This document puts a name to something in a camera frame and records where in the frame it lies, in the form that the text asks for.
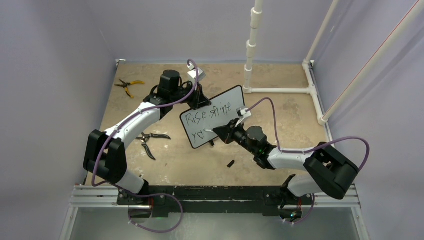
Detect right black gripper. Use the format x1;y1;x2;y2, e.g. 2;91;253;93
214;117;258;155

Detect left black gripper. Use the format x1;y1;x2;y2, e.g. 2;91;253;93
171;80;212;111

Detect small black-framed whiteboard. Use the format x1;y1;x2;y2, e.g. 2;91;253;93
179;85;245;149

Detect black marker cap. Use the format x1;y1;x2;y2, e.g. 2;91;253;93
227;160;235;168

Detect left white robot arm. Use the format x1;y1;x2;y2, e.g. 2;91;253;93
83;66;211;205

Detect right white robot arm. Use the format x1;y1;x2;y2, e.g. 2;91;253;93
212;119;360;204

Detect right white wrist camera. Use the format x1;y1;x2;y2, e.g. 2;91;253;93
235;106;252;127

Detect black handled pliers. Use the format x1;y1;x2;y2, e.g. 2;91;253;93
133;129;172;162

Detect yellow handled pliers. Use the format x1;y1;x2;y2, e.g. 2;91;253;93
114;79;146;99

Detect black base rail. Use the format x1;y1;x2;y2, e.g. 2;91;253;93
69;184;362;220

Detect white PVC pipe frame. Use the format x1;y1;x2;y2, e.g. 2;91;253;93
241;0;424;127

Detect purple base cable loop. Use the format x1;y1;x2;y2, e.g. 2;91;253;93
127;193;186;234

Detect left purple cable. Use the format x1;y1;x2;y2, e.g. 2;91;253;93
91;58;200;196

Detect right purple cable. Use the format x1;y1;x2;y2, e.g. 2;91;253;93
246;97;371;173

